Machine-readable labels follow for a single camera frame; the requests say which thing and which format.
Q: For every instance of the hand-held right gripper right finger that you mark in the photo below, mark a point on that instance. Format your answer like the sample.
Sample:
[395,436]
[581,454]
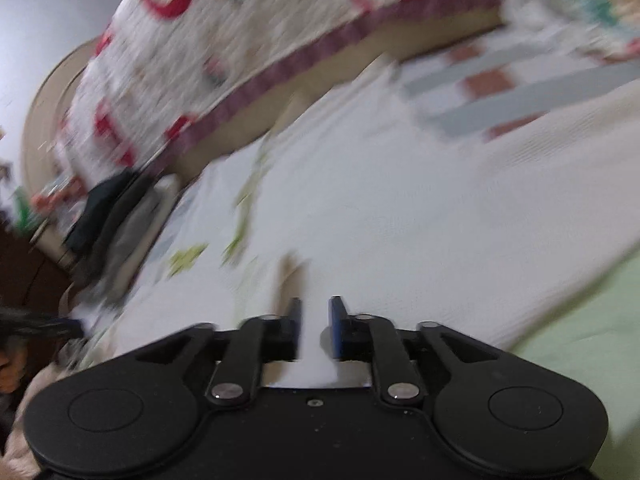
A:
[336,330]

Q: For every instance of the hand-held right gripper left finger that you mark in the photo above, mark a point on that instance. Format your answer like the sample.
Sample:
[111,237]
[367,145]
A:
[296,330]

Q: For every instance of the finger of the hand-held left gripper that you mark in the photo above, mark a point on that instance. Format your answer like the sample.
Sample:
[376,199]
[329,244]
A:
[50,326]

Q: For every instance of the white waffle-knit shirt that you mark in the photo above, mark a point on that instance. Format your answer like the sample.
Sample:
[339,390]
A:
[400,200]

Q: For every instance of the person's left hand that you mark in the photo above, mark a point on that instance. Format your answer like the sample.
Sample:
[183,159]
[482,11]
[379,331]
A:
[11,372]

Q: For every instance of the dark wooden cabinet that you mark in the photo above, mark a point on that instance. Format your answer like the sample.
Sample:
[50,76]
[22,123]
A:
[25,270]

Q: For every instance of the colourful packaging clutter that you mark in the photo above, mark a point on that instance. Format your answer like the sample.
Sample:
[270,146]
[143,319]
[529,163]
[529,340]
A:
[55,197]

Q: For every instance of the light green sheet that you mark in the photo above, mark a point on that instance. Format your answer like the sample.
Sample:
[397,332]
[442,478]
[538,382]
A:
[590,340]

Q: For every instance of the tan mattress side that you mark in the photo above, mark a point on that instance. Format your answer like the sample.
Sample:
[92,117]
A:
[350,45]

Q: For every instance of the quilted cover with red print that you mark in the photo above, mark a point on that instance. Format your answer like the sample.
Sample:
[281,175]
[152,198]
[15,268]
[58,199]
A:
[225,35]

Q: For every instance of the floral patchwork blanket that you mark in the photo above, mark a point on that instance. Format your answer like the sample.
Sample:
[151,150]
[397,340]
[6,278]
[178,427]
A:
[590,0]

